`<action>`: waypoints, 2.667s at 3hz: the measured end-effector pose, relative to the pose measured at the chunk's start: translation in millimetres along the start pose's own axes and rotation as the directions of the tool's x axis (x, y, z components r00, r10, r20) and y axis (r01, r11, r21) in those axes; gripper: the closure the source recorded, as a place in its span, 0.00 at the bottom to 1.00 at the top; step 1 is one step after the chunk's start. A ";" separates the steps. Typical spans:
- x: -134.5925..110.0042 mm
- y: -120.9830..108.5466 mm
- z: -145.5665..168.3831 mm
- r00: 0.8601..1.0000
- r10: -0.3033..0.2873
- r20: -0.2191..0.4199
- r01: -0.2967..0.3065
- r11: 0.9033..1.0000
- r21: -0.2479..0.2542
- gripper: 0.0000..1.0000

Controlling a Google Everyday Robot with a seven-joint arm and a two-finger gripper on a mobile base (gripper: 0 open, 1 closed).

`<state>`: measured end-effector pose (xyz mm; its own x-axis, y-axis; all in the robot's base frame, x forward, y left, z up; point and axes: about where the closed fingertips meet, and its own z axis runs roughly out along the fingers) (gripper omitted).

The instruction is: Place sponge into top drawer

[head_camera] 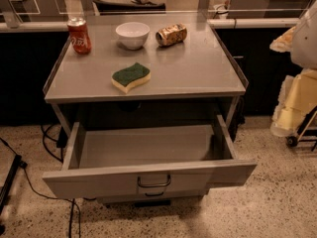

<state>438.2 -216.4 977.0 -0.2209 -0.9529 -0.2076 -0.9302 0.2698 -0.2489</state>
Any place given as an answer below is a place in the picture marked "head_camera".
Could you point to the grey metal cabinet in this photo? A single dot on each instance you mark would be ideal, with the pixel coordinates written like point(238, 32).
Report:
point(150, 124)

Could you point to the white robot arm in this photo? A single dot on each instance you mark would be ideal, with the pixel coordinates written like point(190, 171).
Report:
point(304, 42)

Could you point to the open grey top drawer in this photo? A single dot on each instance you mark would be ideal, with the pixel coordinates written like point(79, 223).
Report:
point(106, 164)

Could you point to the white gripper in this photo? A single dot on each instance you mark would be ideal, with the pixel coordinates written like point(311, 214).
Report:
point(306, 45)

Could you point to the black stand on floor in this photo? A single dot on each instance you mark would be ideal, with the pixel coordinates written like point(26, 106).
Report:
point(8, 181)

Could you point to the lower drawer handle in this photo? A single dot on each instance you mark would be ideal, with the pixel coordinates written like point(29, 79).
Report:
point(154, 194)

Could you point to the gold crushed soda can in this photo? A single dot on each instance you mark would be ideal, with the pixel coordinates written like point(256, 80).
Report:
point(171, 35)

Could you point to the red soda can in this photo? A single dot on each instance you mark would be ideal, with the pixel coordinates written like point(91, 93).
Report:
point(79, 37)

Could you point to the white bowl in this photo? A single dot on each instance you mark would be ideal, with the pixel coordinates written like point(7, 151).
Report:
point(132, 35)

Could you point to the green and yellow sponge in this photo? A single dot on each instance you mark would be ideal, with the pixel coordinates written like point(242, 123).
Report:
point(131, 77)

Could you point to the metal drawer handle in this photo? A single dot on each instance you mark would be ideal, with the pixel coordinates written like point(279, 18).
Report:
point(153, 182)

